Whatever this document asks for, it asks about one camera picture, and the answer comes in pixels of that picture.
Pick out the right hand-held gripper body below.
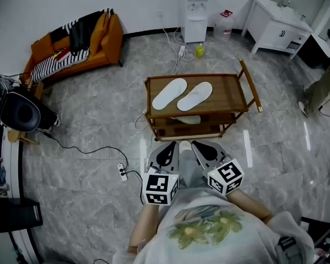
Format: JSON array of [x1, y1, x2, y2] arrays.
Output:
[[207, 158, 245, 196]]

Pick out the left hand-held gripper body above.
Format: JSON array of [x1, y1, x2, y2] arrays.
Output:
[[141, 170, 180, 206]]

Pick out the white slipper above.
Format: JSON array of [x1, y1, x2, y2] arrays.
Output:
[[177, 81, 213, 112], [175, 115, 201, 125], [152, 78, 188, 111]]

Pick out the person's left forearm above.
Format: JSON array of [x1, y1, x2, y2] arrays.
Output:
[[128, 202, 161, 254]]

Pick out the person's right forearm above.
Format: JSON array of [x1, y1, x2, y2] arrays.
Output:
[[227, 188, 273, 225]]

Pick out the grey trousers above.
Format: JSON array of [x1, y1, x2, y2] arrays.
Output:
[[178, 147, 208, 189]]

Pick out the person's white shoe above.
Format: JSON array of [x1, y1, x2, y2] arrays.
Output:
[[178, 140, 193, 152]]

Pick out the white power strip black plugs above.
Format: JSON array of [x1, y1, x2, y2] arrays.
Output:
[[117, 162, 129, 182]]

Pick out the brown wooden cart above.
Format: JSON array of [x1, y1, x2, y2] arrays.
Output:
[[143, 59, 262, 142]]

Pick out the white flower print shirt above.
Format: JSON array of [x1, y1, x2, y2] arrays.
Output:
[[112, 187, 322, 264]]

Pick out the black metal rack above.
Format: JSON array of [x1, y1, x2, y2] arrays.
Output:
[[301, 216, 330, 264]]

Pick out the orange sofa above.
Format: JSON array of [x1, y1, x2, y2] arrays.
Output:
[[19, 8, 124, 90]]

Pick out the clear water jug red cap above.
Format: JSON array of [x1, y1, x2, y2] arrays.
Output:
[[213, 9, 234, 42]]

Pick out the white water dispenser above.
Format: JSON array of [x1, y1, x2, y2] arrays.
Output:
[[180, 0, 211, 43]]

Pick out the white vanity cabinet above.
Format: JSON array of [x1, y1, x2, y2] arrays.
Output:
[[241, 0, 316, 60]]

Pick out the black cabinet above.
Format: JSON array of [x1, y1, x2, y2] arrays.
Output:
[[296, 33, 330, 69]]

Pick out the black white striped blanket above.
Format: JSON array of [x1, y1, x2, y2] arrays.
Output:
[[30, 8, 115, 83]]

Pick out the red book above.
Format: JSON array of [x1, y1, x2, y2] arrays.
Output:
[[52, 47, 72, 63]]

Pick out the orange cushion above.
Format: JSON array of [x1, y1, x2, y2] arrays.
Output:
[[30, 32, 56, 63], [89, 11, 111, 56]]

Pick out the black box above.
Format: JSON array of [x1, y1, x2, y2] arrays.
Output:
[[0, 197, 43, 233]]

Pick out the black jacket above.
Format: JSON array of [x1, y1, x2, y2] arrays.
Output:
[[68, 9, 105, 57]]

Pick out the white cable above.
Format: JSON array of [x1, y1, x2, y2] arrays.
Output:
[[134, 109, 150, 131]]

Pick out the black floor cable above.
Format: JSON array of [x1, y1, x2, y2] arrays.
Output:
[[35, 129, 145, 205]]

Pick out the white power cables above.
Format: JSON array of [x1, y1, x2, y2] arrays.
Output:
[[161, 12, 197, 76]]

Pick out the black shoulder strap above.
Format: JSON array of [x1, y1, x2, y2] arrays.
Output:
[[276, 236, 303, 261]]

